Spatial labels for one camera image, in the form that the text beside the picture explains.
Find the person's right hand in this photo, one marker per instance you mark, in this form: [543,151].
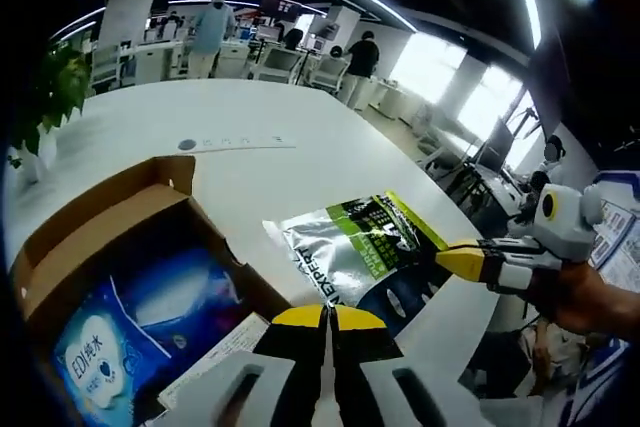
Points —
[595,299]

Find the flat white table socket strip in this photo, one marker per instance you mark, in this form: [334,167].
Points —
[235,143]

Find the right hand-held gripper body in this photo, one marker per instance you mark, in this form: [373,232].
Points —
[567,222]

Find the desk computer monitor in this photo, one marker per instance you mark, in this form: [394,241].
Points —
[495,147]

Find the silver green pouch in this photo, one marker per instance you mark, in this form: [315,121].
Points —
[345,252]

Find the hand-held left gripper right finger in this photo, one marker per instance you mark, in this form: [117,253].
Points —
[380,382]

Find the potted green plant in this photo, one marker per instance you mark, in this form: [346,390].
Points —
[55,87]

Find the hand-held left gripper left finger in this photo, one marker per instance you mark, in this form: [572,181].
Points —
[280,377]

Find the blue wet wipes pack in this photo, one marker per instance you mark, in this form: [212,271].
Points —
[105,367]

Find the white office chair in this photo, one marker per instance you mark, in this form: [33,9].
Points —
[279,64]
[327,72]

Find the brown cardboard shoe box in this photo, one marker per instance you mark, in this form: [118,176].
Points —
[100,227]

